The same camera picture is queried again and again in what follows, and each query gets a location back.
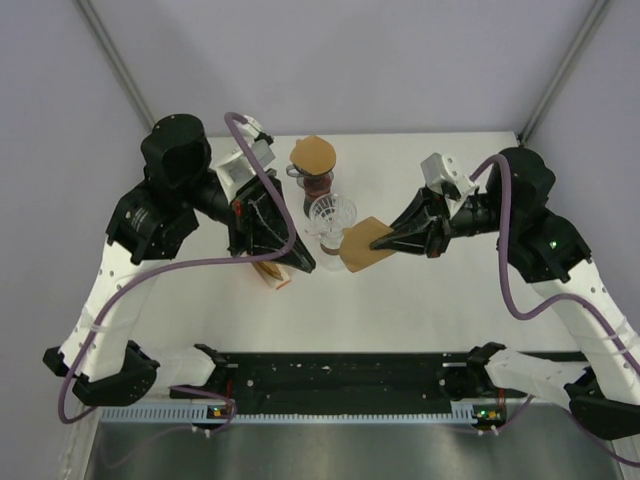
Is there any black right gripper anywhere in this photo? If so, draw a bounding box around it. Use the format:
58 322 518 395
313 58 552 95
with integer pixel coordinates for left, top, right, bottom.
369 182 516 259

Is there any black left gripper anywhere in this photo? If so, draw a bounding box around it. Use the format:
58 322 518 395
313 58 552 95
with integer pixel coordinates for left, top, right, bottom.
178 167 315 272

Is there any brown paper coffee filter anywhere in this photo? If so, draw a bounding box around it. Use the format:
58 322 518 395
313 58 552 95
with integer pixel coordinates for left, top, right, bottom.
289 135 337 176

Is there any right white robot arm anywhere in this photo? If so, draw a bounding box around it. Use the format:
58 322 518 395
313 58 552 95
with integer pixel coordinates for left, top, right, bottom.
371 147 639 440

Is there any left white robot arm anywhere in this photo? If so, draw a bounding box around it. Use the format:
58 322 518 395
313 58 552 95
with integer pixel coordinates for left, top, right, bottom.
43 112 316 407

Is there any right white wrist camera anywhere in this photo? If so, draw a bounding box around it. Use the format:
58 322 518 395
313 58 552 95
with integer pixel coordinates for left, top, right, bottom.
420 153 479 202

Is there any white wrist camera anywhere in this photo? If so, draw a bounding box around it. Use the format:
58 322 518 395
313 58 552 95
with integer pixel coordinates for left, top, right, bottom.
420 153 479 202
213 115 275 203

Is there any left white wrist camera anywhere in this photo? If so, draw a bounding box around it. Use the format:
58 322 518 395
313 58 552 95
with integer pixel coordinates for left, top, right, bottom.
213 115 275 203

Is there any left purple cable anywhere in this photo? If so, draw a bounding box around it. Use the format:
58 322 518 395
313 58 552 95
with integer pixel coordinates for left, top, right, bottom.
55 111 297 441

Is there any purple cable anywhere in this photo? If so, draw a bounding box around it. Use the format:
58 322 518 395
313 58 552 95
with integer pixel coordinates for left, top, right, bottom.
469 152 640 468
55 111 297 441

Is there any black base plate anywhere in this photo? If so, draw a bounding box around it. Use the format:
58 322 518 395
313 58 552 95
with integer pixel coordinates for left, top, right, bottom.
170 352 498 413

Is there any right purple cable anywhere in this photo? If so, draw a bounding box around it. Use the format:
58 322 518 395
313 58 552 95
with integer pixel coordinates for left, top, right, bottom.
469 152 640 468

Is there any grey cable duct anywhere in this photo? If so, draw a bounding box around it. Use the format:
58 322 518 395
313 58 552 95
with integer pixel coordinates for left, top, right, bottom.
99 402 506 426

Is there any aluminium frame rail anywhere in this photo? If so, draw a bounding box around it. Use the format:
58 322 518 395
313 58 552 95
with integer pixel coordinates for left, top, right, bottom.
72 0 157 133

